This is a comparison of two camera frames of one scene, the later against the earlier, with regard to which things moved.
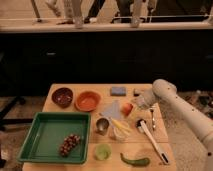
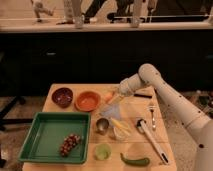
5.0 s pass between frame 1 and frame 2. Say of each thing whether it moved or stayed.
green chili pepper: stayed
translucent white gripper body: moved
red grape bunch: stayed
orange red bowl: stayed
